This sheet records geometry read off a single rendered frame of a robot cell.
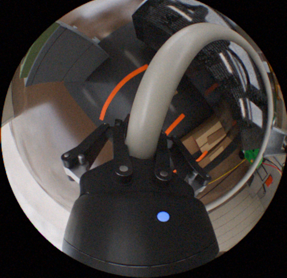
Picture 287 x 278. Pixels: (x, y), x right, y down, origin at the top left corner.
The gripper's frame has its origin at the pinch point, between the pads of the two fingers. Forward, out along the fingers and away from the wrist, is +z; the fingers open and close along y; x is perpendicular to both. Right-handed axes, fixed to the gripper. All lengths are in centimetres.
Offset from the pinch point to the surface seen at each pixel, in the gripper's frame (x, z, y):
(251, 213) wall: -214, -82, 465
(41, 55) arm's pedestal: 27, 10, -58
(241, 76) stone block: 30.1, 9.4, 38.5
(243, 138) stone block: 2, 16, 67
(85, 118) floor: -32, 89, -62
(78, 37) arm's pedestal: 40, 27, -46
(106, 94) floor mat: 0, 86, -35
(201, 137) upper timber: -19, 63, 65
